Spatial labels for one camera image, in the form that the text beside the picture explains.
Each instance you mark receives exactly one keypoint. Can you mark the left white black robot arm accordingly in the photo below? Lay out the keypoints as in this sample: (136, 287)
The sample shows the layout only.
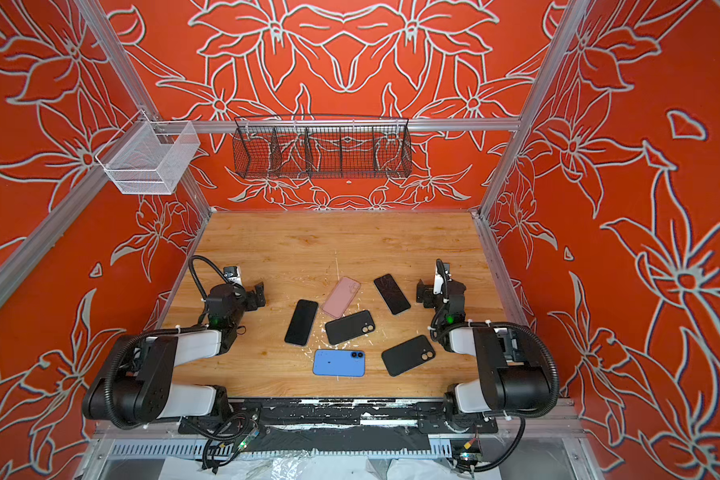
(135, 385)

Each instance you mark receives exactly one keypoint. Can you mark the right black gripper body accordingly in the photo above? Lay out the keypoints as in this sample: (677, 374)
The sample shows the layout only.
(430, 291)

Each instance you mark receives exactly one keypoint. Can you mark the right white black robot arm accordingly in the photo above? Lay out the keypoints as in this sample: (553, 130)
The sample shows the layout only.
(516, 373)

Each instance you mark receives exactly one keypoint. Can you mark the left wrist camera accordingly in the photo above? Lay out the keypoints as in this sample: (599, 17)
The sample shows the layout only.
(232, 274)

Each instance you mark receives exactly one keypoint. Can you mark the blue phone case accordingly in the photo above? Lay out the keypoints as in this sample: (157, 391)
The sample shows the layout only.
(339, 363)

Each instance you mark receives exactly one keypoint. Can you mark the pink phone case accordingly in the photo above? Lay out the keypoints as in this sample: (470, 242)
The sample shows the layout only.
(341, 297)

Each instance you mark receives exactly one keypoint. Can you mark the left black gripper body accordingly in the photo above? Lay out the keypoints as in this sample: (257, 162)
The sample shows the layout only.
(250, 295)

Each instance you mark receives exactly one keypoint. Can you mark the black phone case right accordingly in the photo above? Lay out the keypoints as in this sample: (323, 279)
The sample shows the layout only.
(407, 355)

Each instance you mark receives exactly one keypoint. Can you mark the black wire basket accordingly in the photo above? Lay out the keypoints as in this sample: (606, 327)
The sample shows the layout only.
(332, 147)

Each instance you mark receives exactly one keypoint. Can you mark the clear plastic bin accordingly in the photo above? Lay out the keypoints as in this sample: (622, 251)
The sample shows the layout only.
(149, 158)

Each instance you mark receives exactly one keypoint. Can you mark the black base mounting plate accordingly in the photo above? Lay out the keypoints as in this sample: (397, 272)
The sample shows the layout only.
(425, 415)

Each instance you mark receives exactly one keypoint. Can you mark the black phone case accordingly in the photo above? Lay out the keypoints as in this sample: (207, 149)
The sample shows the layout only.
(349, 327)
(407, 355)

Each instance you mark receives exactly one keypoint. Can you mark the grey cable duct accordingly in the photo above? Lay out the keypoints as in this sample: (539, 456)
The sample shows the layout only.
(191, 449)

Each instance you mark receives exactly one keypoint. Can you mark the black phone case centre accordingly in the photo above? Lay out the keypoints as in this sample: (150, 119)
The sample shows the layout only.
(349, 327)

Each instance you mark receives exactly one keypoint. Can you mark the black smartphone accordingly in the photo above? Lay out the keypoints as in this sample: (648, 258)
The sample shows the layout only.
(392, 294)
(301, 323)

